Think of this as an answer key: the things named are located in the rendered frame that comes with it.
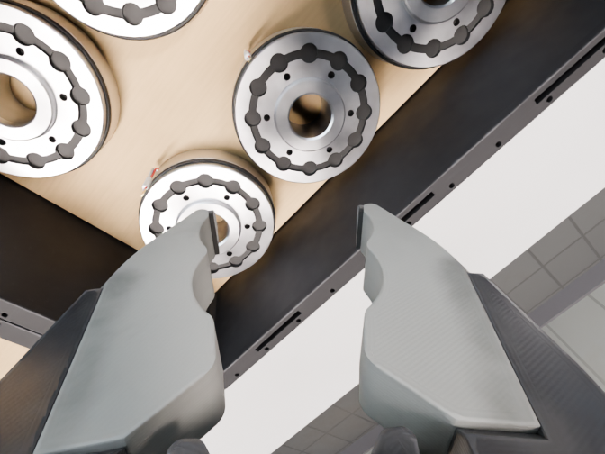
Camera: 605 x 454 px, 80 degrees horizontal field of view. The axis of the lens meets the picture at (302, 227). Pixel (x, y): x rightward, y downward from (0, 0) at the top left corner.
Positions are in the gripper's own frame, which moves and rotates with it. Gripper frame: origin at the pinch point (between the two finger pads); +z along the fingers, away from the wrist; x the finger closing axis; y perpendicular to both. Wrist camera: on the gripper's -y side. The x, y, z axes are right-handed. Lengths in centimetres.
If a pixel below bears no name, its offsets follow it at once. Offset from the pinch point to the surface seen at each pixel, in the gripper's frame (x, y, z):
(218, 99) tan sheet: -4.7, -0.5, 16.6
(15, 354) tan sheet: -26.8, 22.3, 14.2
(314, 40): 2.1, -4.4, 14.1
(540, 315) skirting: 117, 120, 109
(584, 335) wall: 125, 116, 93
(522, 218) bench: 34, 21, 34
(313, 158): 2.0, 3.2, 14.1
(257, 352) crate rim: -2.5, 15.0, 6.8
